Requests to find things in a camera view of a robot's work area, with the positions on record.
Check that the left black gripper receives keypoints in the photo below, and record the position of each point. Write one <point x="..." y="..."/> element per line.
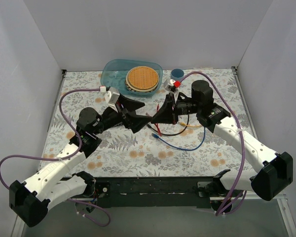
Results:
<point x="125" y="114"/>

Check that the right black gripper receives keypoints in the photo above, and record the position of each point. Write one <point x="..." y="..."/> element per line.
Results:
<point x="174" y="108"/>

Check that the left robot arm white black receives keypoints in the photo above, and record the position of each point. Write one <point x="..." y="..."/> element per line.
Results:
<point x="32" y="199"/>

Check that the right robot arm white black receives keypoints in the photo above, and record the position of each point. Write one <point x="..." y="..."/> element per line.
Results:
<point x="272" y="172"/>

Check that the floral table mat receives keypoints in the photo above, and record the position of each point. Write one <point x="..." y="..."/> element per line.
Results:
<point x="182" y="151"/>

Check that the woven wicker round plate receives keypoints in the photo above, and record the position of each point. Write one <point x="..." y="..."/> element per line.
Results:
<point x="142" y="79"/>

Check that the blue plastic cup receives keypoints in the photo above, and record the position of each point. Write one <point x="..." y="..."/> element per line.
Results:
<point x="177" y="73"/>

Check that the teal plastic tub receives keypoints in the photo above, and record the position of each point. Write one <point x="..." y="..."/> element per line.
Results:
<point x="115" y="72"/>

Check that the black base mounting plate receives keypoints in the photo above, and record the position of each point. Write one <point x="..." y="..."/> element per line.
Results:
<point x="156" y="191"/>

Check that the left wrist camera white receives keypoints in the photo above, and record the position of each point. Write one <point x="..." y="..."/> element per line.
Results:
<point x="111" y="97"/>

